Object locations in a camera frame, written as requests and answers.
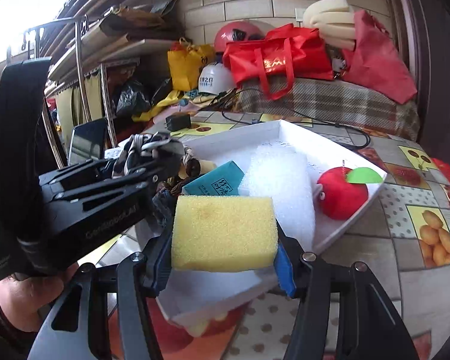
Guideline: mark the patterned cloth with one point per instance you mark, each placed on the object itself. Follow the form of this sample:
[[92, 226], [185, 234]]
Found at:
[[155, 154]]

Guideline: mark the black plastic bag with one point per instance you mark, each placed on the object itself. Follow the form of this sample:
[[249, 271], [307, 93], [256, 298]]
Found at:
[[130, 99]]

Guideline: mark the cream foam roll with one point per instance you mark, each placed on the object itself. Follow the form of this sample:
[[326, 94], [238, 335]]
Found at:
[[334, 19]]

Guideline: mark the dark wooden door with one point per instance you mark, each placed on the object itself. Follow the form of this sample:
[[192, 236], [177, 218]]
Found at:
[[423, 36]]

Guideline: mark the red plush apple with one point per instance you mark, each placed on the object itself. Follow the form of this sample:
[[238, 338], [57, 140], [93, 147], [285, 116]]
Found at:
[[345, 190]]

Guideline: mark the white shallow tray box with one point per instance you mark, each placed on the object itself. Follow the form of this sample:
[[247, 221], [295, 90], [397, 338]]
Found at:
[[191, 297]]

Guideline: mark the fruit pattern tablecloth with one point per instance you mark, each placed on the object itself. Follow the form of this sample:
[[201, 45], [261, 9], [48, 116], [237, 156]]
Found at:
[[403, 236]]

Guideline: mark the dark red cloth bag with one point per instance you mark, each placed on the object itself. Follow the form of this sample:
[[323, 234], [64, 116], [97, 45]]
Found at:
[[375, 62]]

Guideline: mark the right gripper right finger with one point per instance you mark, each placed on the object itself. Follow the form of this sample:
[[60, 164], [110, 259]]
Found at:
[[369, 327]]

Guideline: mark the teal packet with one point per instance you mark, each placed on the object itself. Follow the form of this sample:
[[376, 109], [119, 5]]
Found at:
[[224, 180]]

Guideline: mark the person left hand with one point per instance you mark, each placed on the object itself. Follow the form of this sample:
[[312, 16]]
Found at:
[[20, 301]]

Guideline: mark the plaid covered cabinet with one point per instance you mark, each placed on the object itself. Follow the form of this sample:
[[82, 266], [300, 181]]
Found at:
[[335, 101]]

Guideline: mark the white foam block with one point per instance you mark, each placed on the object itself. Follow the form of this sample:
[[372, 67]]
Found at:
[[281, 173]]

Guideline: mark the black phone on mount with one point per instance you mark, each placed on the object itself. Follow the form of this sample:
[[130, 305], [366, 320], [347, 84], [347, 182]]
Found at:
[[88, 141]]

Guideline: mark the yellow rectangular sponge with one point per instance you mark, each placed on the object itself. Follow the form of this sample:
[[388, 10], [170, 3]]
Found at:
[[223, 234]]

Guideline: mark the white helmet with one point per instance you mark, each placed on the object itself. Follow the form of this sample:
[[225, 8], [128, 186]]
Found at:
[[215, 78]]

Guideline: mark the metal shelf rack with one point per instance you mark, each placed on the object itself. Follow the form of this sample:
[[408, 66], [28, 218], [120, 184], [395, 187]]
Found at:
[[126, 42]]

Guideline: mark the black power adapter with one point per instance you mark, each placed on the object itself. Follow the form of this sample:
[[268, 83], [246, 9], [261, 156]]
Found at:
[[178, 121]]

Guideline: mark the yellow shopping bag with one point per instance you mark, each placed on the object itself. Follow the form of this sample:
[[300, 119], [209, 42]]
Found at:
[[186, 61]]

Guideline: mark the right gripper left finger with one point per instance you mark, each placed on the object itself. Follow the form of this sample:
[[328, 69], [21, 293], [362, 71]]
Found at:
[[77, 325]]

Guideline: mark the red helmet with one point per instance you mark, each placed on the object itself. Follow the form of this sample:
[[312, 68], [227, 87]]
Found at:
[[236, 31]]

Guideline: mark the white wall switch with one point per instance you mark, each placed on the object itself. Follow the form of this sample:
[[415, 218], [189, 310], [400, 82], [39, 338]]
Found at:
[[299, 12]]

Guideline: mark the red tote bag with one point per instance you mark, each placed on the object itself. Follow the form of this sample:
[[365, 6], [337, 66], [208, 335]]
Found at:
[[283, 55]]

